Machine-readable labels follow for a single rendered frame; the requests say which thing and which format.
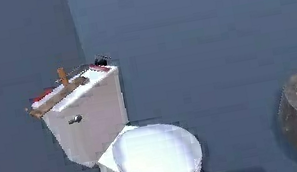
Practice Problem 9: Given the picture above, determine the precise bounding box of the small black object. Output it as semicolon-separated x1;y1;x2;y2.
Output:
93;53;112;69

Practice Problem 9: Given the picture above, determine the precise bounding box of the white toilet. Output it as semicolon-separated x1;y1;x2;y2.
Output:
25;50;206;172

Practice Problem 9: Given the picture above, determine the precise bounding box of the red flat object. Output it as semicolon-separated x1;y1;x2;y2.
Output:
31;86;57;103

